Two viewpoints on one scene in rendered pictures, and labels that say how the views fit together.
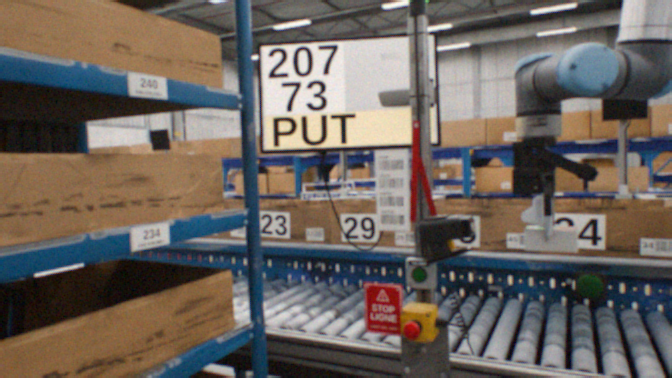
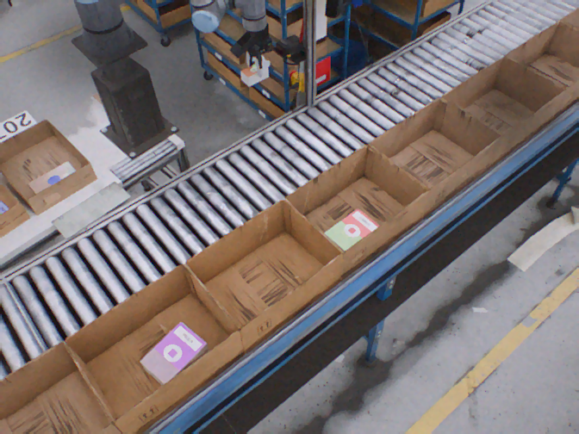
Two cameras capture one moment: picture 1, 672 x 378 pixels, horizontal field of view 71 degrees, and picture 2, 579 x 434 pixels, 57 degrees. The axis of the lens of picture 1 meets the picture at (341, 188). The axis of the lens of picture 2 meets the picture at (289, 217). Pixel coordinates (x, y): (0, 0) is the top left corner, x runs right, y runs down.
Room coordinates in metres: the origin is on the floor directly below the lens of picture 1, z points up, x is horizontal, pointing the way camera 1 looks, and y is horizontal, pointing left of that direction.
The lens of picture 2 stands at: (1.90, -2.01, 2.39)
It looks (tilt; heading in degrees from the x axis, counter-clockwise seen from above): 52 degrees down; 116
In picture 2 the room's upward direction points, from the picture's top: 3 degrees counter-clockwise
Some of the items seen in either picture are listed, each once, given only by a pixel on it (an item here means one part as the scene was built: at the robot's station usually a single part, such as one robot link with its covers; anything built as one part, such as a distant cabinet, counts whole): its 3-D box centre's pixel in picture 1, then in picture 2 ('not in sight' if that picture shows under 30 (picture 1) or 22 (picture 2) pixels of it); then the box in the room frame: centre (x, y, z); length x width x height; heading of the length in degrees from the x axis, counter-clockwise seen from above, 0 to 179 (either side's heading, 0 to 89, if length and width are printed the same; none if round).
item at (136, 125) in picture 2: not in sight; (129, 102); (0.49, -0.68, 0.91); 0.26 x 0.26 x 0.33; 69
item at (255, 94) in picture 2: not in sight; (286, 95); (0.70, 0.43, 0.19); 0.40 x 0.30 x 0.10; 155
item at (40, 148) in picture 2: not in sight; (41, 164); (0.27, -1.05, 0.80); 0.38 x 0.28 x 0.10; 158
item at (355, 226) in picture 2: not in sight; (351, 236); (1.61, -0.97, 0.92); 0.16 x 0.11 x 0.07; 65
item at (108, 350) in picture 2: not in sight; (158, 347); (1.25, -1.59, 0.96); 0.39 x 0.29 x 0.17; 64
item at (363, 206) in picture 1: (388, 222); (498, 109); (1.94, -0.19, 0.97); 0.39 x 0.29 x 0.17; 63
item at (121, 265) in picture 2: not in sight; (127, 274); (0.87, -1.32, 0.72); 0.52 x 0.05 x 0.05; 154
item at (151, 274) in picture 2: not in sight; (143, 264); (0.90, -1.26, 0.72); 0.52 x 0.05 x 0.05; 154
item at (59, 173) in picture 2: not in sight; (55, 182); (0.35, -1.08, 0.76); 0.19 x 0.14 x 0.02; 66
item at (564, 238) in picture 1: (551, 238); (254, 73); (0.99, -0.44, 1.04); 0.10 x 0.06 x 0.05; 63
